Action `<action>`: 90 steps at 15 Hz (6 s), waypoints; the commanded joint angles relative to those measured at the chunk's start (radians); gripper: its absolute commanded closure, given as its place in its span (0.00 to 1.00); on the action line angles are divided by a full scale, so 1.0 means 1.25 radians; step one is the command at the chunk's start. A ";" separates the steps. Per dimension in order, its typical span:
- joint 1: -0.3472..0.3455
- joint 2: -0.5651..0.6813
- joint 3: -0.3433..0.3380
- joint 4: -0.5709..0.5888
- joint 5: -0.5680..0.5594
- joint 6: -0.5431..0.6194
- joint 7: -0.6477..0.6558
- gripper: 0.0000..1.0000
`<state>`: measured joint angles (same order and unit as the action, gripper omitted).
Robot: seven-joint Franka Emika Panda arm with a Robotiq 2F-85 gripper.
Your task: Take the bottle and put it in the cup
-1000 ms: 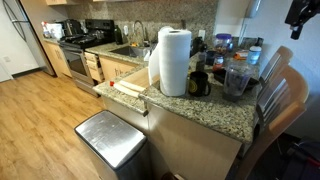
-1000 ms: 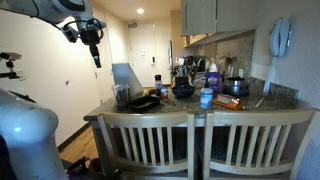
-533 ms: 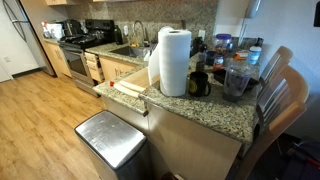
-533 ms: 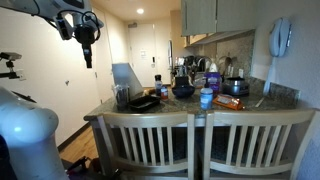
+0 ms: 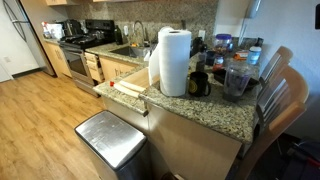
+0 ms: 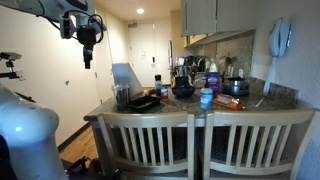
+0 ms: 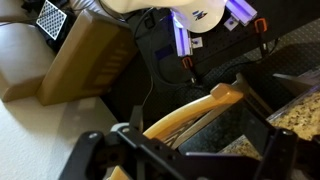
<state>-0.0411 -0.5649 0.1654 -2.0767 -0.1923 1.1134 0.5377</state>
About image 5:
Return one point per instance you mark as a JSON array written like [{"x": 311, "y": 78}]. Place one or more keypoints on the black red floor equipment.
[{"x": 303, "y": 160}]

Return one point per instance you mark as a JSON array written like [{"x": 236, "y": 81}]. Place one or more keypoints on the beige counter base cabinet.
[{"x": 186, "y": 146}]

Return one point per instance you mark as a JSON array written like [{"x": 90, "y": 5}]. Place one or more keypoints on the orange snack packet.
[{"x": 240, "y": 55}]

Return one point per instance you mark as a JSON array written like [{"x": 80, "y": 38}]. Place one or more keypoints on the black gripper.
[{"x": 317, "y": 16}]

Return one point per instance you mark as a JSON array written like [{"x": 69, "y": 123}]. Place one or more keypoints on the steel kitchen sink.
[{"x": 130, "y": 51}]

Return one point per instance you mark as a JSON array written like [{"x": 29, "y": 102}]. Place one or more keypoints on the wooden slat-back chair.
[
  {"x": 283, "y": 100},
  {"x": 278, "y": 61}
]

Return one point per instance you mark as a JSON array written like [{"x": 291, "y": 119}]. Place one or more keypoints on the stainless steel stove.
[{"x": 78, "y": 63}]

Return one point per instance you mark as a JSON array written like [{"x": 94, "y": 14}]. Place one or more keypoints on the black plastic tray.
[{"x": 218, "y": 76}]

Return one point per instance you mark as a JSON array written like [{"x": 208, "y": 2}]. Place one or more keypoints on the small red cap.
[{"x": 112, "y": 83}]

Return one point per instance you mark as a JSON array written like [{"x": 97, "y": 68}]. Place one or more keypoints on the purple-lidded clear jar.
[{"x": 223, "y": 41}]

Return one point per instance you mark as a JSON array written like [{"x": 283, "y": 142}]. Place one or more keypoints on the clear spray bottle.
[{"x": 45, "y": 31}]

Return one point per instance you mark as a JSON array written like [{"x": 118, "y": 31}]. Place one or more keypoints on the black coffee maker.
[{"x": 71, "y": 27}]

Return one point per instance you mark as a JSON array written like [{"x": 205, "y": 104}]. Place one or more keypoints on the stainless steel trash can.
[{"x": 111, "y": 140}]

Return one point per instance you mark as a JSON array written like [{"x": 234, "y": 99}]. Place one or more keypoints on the wooden kitchen drawer stack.
[{"x": 94, "y": 66}]

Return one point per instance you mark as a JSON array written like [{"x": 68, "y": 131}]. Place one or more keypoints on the blue-labelled white bottle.
[{"x": 254, "y": 55}]

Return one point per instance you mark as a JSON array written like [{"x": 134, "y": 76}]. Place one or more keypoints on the white wall outlet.
[
  {"x": 6, "y": 59},
  {"x": 201, "y": 34},
  {"x": 125, "y": 30}
]

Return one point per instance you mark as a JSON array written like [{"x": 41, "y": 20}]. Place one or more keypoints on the black mug yellow logo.
[{"x": 197, "y": 85}]

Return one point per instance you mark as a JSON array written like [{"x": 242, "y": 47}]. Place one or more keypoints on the clear plastic cup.
[{"x": 236, "y": 81}]

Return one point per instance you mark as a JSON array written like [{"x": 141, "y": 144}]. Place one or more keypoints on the stainless steel refrigerator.
[{"x": 30, "y": 36}]

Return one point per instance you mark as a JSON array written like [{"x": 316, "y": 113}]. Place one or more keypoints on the dark pepper shaker bottle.
[{"x": 201, "y": 63}]

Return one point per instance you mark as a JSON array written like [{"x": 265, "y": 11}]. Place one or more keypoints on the dark dish soap bottle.
[{"x": 118, "y": 36}]

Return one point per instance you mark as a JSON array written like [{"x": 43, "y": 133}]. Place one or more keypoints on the white paper towel roll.
[{"x": 173, "y": 63}]

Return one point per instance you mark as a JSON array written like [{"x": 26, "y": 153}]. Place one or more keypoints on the red-labelled spice bottle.
[{"x": 218, "y": 63}]

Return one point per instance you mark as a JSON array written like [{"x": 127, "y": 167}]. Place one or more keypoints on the curved metal faucet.
[{"x": 139, "y": 25}]

